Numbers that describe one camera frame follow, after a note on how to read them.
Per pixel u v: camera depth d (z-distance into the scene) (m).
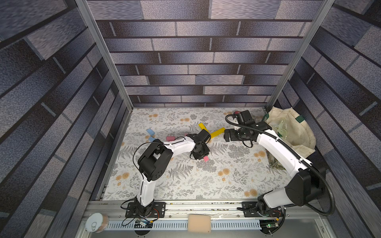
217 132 1.06
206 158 0.90
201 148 0.72
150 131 1.06
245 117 0.64
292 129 0.91
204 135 0.76
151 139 1.03
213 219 0.71
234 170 0.87
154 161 0.50
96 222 0.66
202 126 1.08
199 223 0.71
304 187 0.40
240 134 0.70
